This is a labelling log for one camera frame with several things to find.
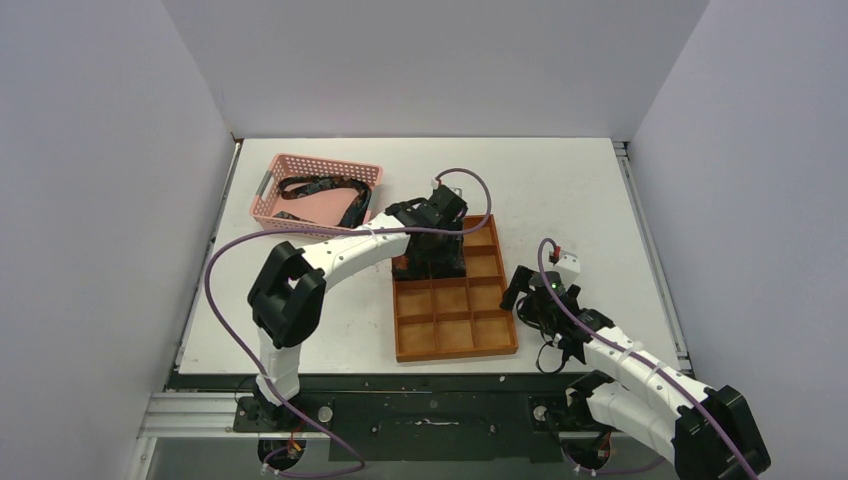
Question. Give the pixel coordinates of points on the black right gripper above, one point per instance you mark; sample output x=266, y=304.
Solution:
x=530, y=290

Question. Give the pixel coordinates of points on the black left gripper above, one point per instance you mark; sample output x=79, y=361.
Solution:
x=457, y=224

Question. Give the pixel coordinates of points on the brown floral tie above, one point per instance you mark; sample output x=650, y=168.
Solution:
x=430, y=256

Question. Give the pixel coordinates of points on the wooden compartment tray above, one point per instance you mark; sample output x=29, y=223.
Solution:
x=443, y=317

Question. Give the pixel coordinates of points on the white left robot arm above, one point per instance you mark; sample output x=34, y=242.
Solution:
x=287, y=297

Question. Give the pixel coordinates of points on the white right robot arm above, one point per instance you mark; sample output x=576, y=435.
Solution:
x=703, y=432

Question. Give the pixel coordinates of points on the pink perforated plastic basket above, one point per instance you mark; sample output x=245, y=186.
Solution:
x=311, y=192

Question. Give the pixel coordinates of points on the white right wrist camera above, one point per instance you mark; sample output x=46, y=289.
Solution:
x=567, y=265

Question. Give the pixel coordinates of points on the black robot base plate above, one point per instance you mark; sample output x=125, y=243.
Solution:
x=434, y=417

